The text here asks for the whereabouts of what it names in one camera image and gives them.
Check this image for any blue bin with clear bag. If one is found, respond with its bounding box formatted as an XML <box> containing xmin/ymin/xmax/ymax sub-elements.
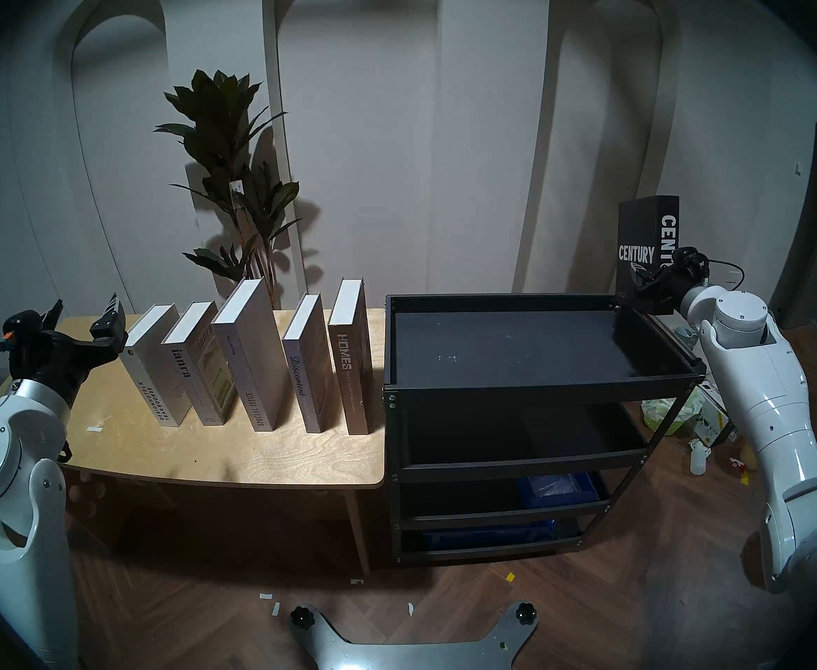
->
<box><xmin>517</xmin><ymin>472</ymin><xmax>608</xmax><ymax>503</ymax></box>

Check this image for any large grey SPECIAL ISSUE book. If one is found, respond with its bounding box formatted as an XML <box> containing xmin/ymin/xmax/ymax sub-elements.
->
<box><xmin>211</xmin><ymin>278</ymin><xmax>291</xmax><ymax>432</ymax></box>

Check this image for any brown HOMES book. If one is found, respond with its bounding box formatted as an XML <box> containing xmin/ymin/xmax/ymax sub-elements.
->
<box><xmin>328</xmin><ymin>278</ymin><xmax>374</xmax><ymax>436</ymax></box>

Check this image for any black CENTURY book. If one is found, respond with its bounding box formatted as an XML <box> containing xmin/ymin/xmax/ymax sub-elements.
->
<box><xmin>616</xmin><ymin>195</ymin><xmax>681</xmax><ymax>306</ymax></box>

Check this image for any green plastic bag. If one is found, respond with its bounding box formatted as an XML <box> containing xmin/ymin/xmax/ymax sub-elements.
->
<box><xmin>642</xmin><ymin>389</ymin><xmax>695</xmax><ymax>437</ymax></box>

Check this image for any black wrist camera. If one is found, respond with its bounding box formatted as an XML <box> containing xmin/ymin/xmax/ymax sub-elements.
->
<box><xmin>672</xmin><ymin>246</ymin><xmax>711</xmax><ymax>280</ymax></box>
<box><xmin>2</xmin><ymin>311</ymin><xmax>43</xmax><ymax>352</ymax></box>

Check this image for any grey metal robot base plate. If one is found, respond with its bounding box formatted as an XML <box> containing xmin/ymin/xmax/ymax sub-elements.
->
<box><xmin>290</xmin><ymin>601</ymin><xmax>538</xmax><ymax>670</ymax></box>

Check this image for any grey iaura book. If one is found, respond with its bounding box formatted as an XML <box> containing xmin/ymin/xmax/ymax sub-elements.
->
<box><xmin>162</xmin><ymin>301</ymin><xmax>237</xmax><ymax>426</ymax></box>

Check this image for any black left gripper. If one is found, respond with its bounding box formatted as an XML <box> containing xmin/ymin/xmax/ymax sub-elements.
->
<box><xmin>12</xmin><ymin>292</ymin><xmax>129</xmax><ymax>405</ymax></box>

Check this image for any tall green potted plant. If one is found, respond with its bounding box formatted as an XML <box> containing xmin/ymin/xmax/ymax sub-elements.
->
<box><xmin>154</xmin><ymin>70</ymin><xmax>302</xmax><ymax>310</ymax></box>

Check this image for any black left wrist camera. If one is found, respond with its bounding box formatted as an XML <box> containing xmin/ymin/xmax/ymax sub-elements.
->
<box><xmin>2</xmin><ymin>311</ymin><xmax>43</xmax><ymax>352</ymax></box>

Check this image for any grey Discontent book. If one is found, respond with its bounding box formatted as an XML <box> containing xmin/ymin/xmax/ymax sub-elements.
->
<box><xmin>282</xmin><ymin>293</ymin><xmax>336</xmax><ymax>433</ymax></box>

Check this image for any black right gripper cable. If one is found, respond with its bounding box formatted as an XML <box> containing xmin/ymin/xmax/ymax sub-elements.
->
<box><xmin>707</xmin><ymin>258</ymin><xmax>746</xmax><ymax>290</ymax></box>

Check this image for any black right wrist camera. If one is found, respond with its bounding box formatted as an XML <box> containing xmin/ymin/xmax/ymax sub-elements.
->
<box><xmin>672</xmin><ymin>246</ymin><xmax>711</xmax><ymax>280</ymax></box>

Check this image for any silver book small black lettering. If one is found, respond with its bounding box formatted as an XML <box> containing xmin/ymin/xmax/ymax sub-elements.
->
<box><xmin>119</xmin><ymin>304</ymin><xmax>193</xmax><ymax>427</ymax></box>

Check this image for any light wooden display table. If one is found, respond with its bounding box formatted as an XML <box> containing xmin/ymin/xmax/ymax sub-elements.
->
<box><xmin>0</xmin><ymin>308</ymin><xmax>387</xmax><ymax>575</ymax></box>

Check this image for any green and white carton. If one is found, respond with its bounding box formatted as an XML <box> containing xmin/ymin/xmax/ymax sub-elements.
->
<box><xmin>691</xmin><ymin>386</ymin><xmax>736</xmax><ymax>447</ymax></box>

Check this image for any black metal shelf cart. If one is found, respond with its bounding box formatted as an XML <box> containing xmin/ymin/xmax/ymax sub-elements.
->
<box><xmin>383</xmin><ymin>293</ymin><xmax>706</xmax><ymax>565</ymax></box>

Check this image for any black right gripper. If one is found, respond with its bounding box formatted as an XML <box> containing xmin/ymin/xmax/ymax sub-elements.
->
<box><xmin>629</xmin><ymin>261</ymin><xmax>704</xmax><ymax>315</ymax></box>

